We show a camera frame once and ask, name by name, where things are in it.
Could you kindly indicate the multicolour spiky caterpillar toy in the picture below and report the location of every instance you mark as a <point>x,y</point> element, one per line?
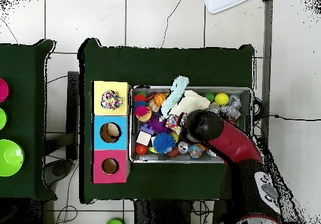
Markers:
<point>141,108</point>

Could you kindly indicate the dark green tablecloth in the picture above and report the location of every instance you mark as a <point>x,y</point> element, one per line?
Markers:
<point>25,66</point>
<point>163,63</point>

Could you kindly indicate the blue spiky toy with eyes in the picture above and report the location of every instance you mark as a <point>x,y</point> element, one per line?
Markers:
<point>164,142</point>

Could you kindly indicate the wooden box with three holes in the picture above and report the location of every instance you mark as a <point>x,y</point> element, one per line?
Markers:
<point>117,156</point>

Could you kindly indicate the polka dot cloth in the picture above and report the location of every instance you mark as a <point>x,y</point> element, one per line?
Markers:
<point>173,122</point>
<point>111,99</point>

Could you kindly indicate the pink bowl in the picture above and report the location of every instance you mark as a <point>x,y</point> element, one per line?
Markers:
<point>3,90</point>

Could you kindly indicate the white tray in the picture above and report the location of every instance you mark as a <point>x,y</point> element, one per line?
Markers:
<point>220,5</point>

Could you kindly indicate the small green bowl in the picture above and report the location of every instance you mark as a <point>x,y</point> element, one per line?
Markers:
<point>2,118</point>

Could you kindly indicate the mint green cloth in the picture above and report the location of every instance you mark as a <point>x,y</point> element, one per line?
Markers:
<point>173,96</point>

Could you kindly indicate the grey plastic robot toy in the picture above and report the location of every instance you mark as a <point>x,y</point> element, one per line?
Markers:
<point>230,109</point>

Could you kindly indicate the shallow silver mesh bin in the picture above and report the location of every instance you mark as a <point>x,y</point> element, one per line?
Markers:
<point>140,158</point>

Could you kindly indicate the yellow ball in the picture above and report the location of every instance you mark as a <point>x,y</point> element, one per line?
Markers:
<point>222,99</point>

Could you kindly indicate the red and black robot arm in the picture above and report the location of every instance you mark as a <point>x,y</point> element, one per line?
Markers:
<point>233,141</point>

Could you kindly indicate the wooden cube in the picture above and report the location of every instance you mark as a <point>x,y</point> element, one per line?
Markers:
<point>143,138</point>

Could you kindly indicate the purple spiky toy with eyes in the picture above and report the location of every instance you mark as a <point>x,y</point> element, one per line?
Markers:
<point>158,126</point>

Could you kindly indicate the black stand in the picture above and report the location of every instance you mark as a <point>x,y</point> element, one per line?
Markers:
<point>73,108</point>

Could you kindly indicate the large green bowl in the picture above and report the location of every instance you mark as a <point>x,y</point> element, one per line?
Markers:
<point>10,158</point>

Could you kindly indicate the orange mini basketball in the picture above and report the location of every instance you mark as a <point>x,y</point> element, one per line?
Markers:
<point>160,99</point>

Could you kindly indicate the red ball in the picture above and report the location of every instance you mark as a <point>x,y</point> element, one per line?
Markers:
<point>141,150</point>

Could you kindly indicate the grey metal post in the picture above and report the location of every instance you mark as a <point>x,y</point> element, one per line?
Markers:
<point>267,33</point>

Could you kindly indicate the grey rounded stand foot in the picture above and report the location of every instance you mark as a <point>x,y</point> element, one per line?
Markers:
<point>59,170</point>

